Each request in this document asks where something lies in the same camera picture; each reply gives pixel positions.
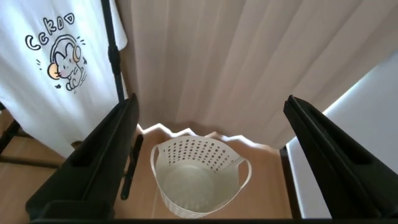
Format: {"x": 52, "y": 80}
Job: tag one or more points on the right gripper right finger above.
{"x": 348, "y": 174}

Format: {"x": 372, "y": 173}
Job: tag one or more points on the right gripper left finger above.
{"x": 93, "y": 177}

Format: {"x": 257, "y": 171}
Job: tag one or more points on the white garment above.
{"x": 31, "y": 93}

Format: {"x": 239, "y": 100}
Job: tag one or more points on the white laundry basket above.
{"x": 199, "y": 180}

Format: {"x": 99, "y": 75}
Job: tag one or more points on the black clothes rack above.
{"x": 113, "y": 56}

